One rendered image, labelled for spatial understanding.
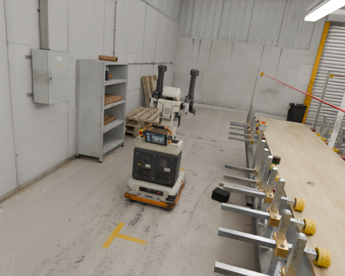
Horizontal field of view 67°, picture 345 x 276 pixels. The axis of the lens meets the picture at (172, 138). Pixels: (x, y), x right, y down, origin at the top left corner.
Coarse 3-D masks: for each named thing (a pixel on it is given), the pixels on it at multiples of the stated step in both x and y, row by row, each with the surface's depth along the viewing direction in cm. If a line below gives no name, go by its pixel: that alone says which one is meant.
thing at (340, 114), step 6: (318, 0) 257; (324, 0) 260; (312, 6) 276; (306, 12) 302; (336, 12) 291; (342, 12) 290; (342, 102) 315; (342, 108) 316; (342, 114) 317; (336, 120) 323; (336, 126) 323; (336, 132) 324; (330, 138) 331; (330, 144) 330
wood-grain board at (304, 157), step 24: (264, 120) 438; (288, 144) 318; (312, 144) 331; (288, 168) 241; (312, 168) 249; (336, 168) 256; (288, 192) 194; (312, 192) 199; (336, 192) 204; (312, 216) 166; (336, 216) 170; (312, 240) 142; (336, 240) 145; (312, 264) 125; (336, 264) 127
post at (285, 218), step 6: (288, 210) 127; (282, 216) 128; (288, 216) 125; (282, 222) 127; (288, 222) 126; (282, 228) 128; (282, 234) 129; (270, 258) 136; (276, 258) 133; (270, 264) 135; (276, 264) 134; (270, 270) 136
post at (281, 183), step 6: (282, 180) 147; (276, 186) 152; (282, 186) 148; (276, 192) 149; (282, 192) 148; (276, 198) 150; (276, 204) 151; (276, 210) 152; (270, 228) 156; (264, 234) 158; (270, 234) 157; (264, 246) 160
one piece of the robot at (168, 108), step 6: (156, 102) 328; (162, 102) 319; (168, 102) 318; (174, 102) 316; (180, 102) 322; (162, 108) 320; (168, 108) 319; (174, 108) 317; (180, 108) 324; (162, 114) 321; (168, 114) 319; (174, 114) 327; (162, 120) 330; (168, 120) 327; (168, 126) 330; (174, 126) 336; (174, 132) 332; (174, 138) 337
